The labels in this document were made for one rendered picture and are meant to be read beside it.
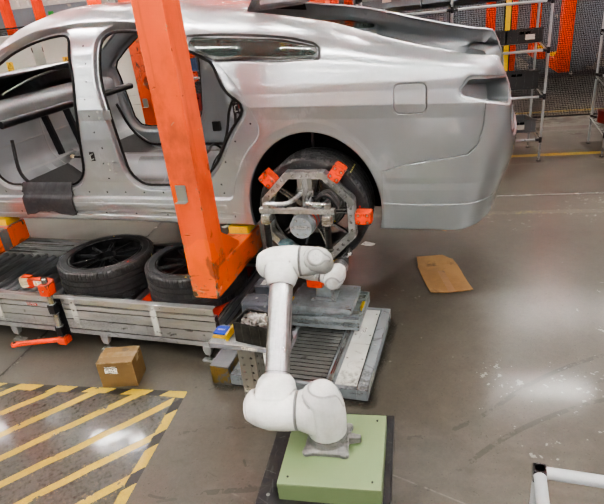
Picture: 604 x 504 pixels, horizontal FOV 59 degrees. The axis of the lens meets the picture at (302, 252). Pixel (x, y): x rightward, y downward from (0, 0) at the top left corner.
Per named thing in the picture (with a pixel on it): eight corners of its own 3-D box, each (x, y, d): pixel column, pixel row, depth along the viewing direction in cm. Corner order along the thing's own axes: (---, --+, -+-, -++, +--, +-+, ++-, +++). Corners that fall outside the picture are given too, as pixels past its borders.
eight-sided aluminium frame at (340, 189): (359, 257, 314) (354, 168, 291) (357, 263, 308) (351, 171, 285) (273, 254, 330) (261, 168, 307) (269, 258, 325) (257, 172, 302)
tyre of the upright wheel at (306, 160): (255, 209, 350) (340, 264, 349) (241, 224, 330) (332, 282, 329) (302, 124, 315) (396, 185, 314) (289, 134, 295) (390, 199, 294)
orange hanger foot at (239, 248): (263, 246, 356) (256, 197, 341) (231, 285, 311) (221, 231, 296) (240, 245, 361) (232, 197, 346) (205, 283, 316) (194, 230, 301)
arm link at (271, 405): (294, 431, 200) (237, 429, 204) (302, 432, 214) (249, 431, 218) (300, 239, 226) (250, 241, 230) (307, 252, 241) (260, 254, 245)
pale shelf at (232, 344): (298, 336, 276) (297, 331, 274) (288, 355, 261) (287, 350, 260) (222, 328, 289) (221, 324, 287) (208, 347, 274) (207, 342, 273)
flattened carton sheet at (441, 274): (451, 256, 428) (452, 253, 426) (473, 290, 378) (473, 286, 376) (414, 260, 428) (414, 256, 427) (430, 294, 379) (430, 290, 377)
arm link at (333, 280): (349, 263, 286) (325, 258, 289) (342, 277, 273) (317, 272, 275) (346, 281, 291) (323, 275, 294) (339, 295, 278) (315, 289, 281)
